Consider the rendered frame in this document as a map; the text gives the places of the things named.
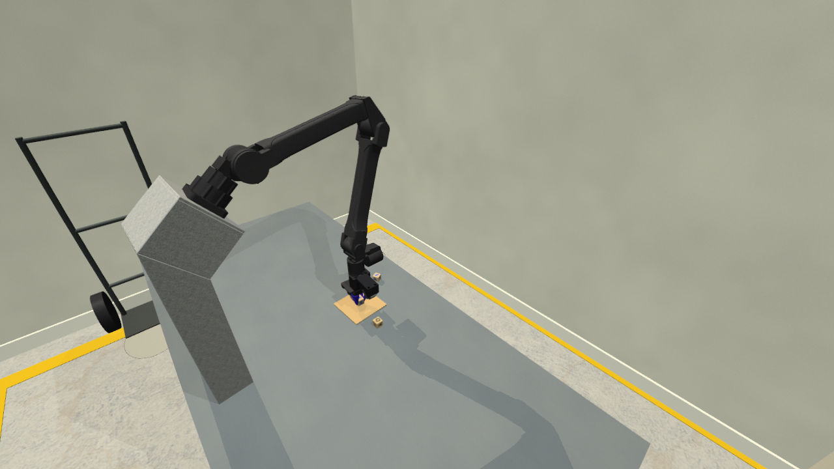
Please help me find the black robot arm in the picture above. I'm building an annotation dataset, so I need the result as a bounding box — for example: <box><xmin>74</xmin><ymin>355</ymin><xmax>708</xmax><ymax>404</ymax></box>
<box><xmin>182</xmin><ymin>95</ymin><xmax>390</xmax><ymax>300</ymax></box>

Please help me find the orange flat mat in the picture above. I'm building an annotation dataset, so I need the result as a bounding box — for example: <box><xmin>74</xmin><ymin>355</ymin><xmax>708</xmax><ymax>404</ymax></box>
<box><xmin>334</xmin><ymin>295</ymin><xmax>387</xmax><ymax>324</ymax></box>

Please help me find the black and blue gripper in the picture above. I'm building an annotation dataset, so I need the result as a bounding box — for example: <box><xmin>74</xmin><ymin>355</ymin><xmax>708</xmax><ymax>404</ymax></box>
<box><xmin>341</xmin><ymin>271</ymin><xmax>366</xmax><ymax>305</ymax></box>

